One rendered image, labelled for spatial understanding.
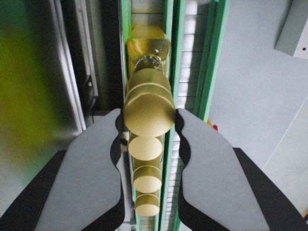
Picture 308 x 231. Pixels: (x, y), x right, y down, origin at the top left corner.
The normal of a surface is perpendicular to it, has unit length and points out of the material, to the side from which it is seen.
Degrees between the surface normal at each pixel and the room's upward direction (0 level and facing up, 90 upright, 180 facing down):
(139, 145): 0
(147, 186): 0
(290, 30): 90
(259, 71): 0
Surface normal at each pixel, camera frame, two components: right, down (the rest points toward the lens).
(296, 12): -0.99, -0.07
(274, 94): 0.04, 0.54
